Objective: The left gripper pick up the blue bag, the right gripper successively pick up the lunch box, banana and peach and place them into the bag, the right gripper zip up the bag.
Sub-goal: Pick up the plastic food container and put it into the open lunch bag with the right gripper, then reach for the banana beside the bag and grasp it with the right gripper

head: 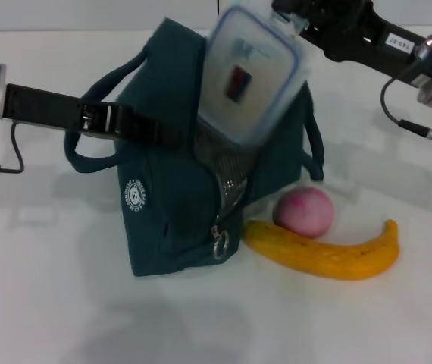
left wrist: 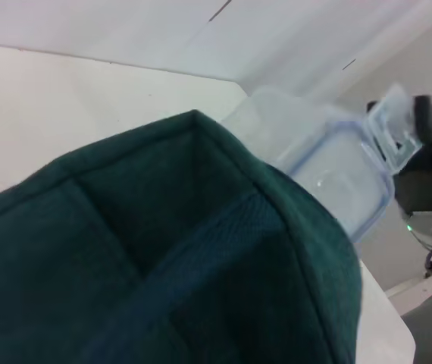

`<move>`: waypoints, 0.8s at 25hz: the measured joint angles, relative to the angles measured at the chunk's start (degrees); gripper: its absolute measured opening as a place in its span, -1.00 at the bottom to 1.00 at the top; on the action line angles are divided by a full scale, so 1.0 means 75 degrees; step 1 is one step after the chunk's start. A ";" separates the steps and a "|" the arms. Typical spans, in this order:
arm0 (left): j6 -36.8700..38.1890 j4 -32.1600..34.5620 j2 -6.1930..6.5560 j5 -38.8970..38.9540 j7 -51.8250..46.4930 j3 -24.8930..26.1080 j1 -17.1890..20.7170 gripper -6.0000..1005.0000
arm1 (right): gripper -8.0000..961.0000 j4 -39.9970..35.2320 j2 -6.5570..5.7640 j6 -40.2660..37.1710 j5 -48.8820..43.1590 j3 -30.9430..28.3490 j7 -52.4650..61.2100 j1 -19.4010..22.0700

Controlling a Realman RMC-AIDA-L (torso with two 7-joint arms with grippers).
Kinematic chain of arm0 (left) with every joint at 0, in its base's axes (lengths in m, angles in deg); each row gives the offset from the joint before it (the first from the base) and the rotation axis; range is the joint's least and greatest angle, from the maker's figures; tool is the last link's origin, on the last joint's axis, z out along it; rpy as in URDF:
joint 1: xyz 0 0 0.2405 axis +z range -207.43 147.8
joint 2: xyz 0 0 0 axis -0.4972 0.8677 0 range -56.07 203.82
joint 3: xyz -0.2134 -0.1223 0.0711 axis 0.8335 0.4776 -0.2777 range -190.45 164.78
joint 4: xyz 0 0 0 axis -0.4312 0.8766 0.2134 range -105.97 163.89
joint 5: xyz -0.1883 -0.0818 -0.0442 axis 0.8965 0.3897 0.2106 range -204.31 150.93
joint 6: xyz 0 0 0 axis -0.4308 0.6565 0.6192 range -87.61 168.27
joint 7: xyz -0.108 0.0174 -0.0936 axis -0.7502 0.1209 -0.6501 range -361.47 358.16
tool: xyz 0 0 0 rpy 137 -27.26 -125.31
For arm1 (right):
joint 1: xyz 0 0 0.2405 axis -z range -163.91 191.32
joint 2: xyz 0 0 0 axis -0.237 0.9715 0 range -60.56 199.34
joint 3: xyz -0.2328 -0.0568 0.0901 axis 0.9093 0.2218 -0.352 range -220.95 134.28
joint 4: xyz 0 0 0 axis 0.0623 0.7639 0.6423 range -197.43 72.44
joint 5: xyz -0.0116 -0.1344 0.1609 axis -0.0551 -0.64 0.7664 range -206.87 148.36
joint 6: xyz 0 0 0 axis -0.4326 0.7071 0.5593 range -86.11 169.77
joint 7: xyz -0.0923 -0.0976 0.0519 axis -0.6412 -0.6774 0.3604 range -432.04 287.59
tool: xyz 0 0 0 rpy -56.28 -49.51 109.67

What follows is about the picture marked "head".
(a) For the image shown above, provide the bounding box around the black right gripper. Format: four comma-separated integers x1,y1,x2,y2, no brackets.
271,0,432,83

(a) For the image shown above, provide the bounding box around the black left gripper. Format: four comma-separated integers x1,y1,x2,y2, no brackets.
5,83,186,149

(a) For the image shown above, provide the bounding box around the clear container with blue lid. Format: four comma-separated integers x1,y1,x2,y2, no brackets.
195,5,311,147

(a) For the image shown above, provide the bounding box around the teal fabric lunch bag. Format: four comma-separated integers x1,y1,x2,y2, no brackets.
63,17,325,278

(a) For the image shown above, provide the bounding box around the pink peach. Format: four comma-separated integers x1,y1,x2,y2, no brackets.
272,187,334,239

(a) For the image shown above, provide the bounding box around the yellow banana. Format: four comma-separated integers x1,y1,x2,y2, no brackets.
243,218,401,281

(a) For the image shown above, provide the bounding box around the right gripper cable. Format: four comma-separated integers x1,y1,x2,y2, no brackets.
380,33,432,140

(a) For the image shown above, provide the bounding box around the silver zipper key ring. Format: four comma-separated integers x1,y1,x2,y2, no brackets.
210,225,231,261

